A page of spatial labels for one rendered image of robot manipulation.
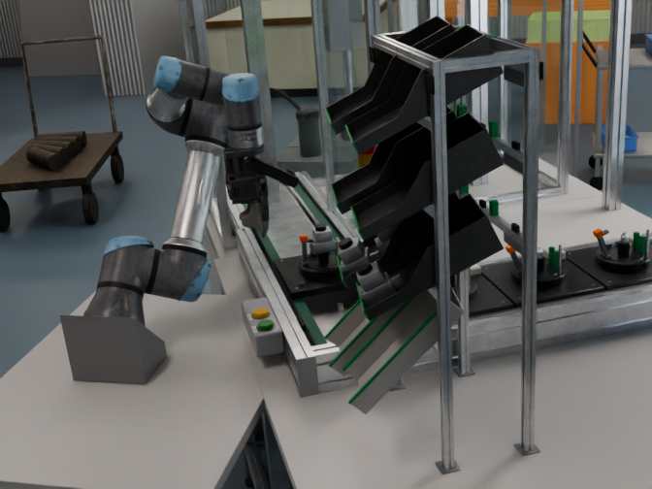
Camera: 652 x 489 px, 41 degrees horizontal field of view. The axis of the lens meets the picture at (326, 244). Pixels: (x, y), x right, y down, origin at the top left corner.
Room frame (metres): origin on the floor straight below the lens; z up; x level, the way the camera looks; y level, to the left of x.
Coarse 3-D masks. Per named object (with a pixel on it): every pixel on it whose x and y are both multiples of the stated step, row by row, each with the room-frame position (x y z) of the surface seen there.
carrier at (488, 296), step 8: (472, 272) 2.08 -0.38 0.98; (480, 272) 2.09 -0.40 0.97; (456, 280) 2.01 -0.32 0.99; (472, 280) 2.01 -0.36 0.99; (480, 280) 2.04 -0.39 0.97; (456, 288) 1.97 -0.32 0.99; (472, 288) 1.96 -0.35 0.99; (480, 288) 2.00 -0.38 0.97; (488, 288) 1.99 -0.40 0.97; (496, 288) 1.99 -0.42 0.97; (472, 296) 1.94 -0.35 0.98; (480, 296) 1.95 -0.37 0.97; (488, 296) 1.95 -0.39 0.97; (496, 296) 1.95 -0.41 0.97; (504, 296) 1.94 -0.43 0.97; (472, 304) 1.91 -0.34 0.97; (480, 304) 1.91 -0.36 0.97; (488, 304) 1.91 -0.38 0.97; (496, 304) 1.90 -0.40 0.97; (504, 304) 1.90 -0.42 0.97; (512, 304) 1.90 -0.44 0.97; (472, 312) 1.87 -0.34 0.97; (480, 312) 1.88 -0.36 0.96
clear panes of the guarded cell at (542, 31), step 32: (224, 0) 3.22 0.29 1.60; (288, 0) 3.27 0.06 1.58; (384, 0) 3.35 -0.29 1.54; (416, 0) 3.37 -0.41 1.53; (448, 0) 3.40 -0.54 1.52; (512, 0) 3.36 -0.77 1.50; (544, 0) 3.12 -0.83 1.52; (192, 32) 2.95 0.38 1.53; (224, 32) 3.21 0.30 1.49; (288, 32) 3.27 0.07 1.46; (384, 32) 3.35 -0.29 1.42; (512, 32) 3.36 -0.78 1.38; (544, 32) 3.11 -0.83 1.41; (224, 64) 3.21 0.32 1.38; (288, 64) 3.26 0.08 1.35; (544, 64) 3.11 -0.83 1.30; (288, 96) 3.26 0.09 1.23; (512, 96) 3.36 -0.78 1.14; (544, 96) 3.10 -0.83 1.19; (288, 128) 3.26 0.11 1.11; (512, 128) 3.36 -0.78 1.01; (544, 128) 3.10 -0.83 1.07; (288, 160) 3.26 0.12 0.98; (320, 160) 3.28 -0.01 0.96; (544, 160) 3.09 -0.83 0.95
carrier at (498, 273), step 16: (544, 256) 2.16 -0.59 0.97; (560, 256) 1.99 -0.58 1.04; (496, 272) 2.09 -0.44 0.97; (512, 272) 2.04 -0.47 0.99; (544, 272) 2.02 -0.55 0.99; (560, 272) 1.99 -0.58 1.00; (576, 272) 2.05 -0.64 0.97; (512, 288) 1.98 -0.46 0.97; (544, 288) 1.97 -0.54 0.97; (560, 288) 1.96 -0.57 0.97; (576, 288) 1.95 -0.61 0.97; (592, 288) 1.95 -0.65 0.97
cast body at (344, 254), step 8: (344, 240) 1.65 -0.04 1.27; (352, 240) 1.65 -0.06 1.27; (360, 240) 1.66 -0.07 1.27; (344, 248) 1.63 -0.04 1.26; (352, 248) 1.62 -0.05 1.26; (360, 248) 1.62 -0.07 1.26; (368, 248) 1.65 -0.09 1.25; (344, 256) 1.62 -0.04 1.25; (352, 256) 1.62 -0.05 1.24; (360, 256) 1.62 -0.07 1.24; (368, 256) 1.62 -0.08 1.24; (376, 256) 1.63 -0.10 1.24; (344, 264) 1.63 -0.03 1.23; (352, 264) 1.62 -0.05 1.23; (360, 264) 1.62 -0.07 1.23; (344, 272) 1.63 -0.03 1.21; (352, 272) 1.62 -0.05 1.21
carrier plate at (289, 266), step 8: (296, 256) 2.31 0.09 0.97; (280, 264) 2.26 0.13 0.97; (288, 264) 2.26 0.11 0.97; (296, 264) 2.25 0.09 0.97; (280, 272) 2.21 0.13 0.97; (288, 272) 2.20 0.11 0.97; (296, 272) 2.20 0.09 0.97; (288, 280) 2.14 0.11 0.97; (296, 280) 2.14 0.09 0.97; (304, 280) 2.14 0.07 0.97; (312, 280) 2.13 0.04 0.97; (320, 280) 2.13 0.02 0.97; (328, 280) 2.12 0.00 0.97; (336, 280) 2.12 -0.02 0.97; (288, 288) 2.10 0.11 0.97; (296, 288) 2.09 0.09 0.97; (304, 288) 2.09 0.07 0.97; (312, 288) 2.08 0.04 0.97; (320, 288) 2.08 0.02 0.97; (328, 288) 2.09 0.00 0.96; (336, 288) 2.09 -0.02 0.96; (344, 288) 2.10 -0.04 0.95; (352, 288) 2.10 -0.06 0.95; (296, 296) 2.07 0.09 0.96; (304, 296) 2.07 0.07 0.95
